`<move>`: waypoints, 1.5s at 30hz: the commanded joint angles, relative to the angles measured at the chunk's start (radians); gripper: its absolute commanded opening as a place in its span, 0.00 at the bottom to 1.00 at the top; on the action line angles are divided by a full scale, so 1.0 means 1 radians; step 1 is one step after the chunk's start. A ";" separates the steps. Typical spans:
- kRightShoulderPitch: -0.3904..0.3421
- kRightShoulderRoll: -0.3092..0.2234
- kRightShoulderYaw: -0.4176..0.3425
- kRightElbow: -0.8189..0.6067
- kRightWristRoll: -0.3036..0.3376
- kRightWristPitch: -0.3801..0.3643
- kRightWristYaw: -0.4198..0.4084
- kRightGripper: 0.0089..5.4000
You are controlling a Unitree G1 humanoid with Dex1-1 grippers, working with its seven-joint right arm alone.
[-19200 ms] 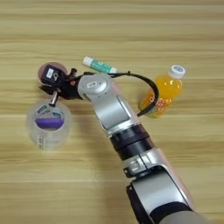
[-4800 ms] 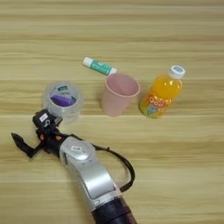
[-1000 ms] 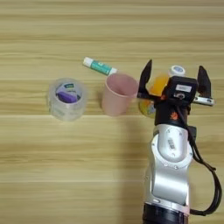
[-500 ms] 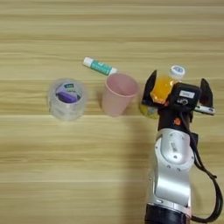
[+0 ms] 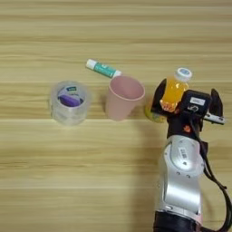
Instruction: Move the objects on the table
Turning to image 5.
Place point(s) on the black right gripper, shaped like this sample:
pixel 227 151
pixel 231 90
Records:
pixel 181 125

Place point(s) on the orange juice bottle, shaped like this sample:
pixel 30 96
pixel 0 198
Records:
pixel 174 90

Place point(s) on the pink plastic cup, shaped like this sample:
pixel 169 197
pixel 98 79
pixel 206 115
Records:
pixel 120 102

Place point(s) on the clear packing tape roll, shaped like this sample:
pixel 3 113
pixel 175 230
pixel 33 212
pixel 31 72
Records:
pixel 68 116

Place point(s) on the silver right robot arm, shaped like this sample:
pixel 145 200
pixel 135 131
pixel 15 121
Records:
pixel 181 181

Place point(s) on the black box with white label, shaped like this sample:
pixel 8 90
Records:
pixel 196 101

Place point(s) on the green and white glue stick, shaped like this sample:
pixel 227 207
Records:
pixel 103 69

